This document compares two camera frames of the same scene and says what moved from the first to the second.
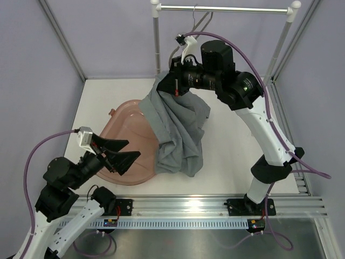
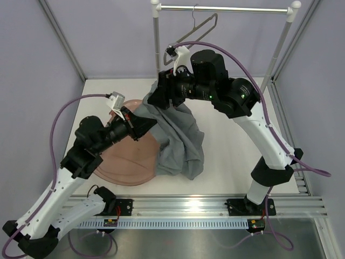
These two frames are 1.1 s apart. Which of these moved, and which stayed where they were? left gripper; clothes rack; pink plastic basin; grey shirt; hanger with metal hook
Moved: left gripper; grey shirt; hanger with metal hook
Stayed: pink plastic basin; clothes rack
